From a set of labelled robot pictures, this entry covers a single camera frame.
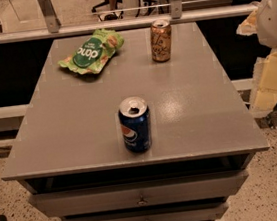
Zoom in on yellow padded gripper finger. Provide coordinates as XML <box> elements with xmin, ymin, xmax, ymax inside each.
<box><xmin>249</xmin><ymin>48</ymin><xmax>277</xmax><ymax>116</ymax></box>

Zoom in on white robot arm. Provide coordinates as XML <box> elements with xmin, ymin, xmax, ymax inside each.
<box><xmin>236</xmin><ymin>0</ymin><xmax>277</xmax><ymax>118</ymax></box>

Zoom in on orange la croix can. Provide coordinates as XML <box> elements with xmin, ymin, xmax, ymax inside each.
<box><xmin>150</xmin><ymin>19</ymin><xmax>172</xmax><ymax>62</ymax></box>

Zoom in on blue pepsi can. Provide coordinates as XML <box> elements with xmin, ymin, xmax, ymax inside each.
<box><xmin>118</xmin><ymin>97</ymin><xmax>152</xmax><ymax>153</ymax></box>

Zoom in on metal railing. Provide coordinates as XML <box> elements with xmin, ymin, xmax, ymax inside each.
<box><xmin>0</xmin><ymin>0</ymin><xmax>259</xmax><ymax>44</ymax></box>

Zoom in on grey drawer cabinet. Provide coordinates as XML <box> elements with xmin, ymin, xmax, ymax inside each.
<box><xmin>3</xmin><ymin>23</ymin><xmax>268</xmax><ymax>221</ymax></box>

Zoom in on green snack bag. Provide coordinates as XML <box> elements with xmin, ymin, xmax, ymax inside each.
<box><xmin>58</xmin><ymin>28</ymin><xmax>124</xmax><ymax>75</ymax></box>

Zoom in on black office chair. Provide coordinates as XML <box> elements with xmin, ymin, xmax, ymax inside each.
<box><xmin>92</xmin><ymin>0</ymin><xmax>123</xmax><ymax>21</ymax></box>

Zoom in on top grey drawer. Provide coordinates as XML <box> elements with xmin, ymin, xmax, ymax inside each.
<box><xmin>29</xmin><ymin>170</ymin><xmax>248</xmax><ymax>217</ymax></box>

